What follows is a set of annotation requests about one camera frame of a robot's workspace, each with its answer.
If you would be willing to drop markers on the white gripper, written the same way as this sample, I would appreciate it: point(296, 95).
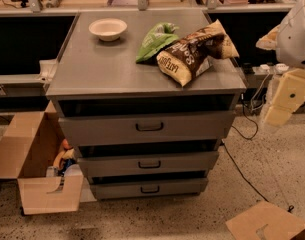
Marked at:
point(296, 39)

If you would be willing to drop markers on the grey top drawer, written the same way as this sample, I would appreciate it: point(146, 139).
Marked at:
point(148, 128)

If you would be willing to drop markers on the grey drawer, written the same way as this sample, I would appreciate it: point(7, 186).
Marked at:
point(148, 128)
point(147, 164)
point(149, 188)

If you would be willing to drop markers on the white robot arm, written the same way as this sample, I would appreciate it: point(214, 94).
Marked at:
point(286, 93)

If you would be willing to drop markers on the grey drawer cabinet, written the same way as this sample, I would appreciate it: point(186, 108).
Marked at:
point(99, 78)

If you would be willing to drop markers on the grey bottom drawer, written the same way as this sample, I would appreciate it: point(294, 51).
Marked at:
point(149, 188)

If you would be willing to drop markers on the grey middle drawer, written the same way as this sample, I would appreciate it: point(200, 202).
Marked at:
point(147, 164)

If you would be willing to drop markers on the open cardboard box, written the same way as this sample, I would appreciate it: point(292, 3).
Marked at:
point(28, 150)

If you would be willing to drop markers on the white power strip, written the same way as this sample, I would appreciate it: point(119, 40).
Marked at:
point(277, 68)

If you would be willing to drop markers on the brown chip bag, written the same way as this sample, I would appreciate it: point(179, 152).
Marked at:
point(188, 57)

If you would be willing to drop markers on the green chip bag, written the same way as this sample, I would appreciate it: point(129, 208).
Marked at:
point(159, 37)

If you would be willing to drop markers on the flat cardboard piece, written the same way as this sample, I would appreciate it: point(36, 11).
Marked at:
point(266, 221)

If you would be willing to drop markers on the white bowl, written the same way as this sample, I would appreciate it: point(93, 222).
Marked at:
point(108, 29)

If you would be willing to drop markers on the items inside cardboard box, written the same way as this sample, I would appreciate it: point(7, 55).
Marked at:
point(64, 164)

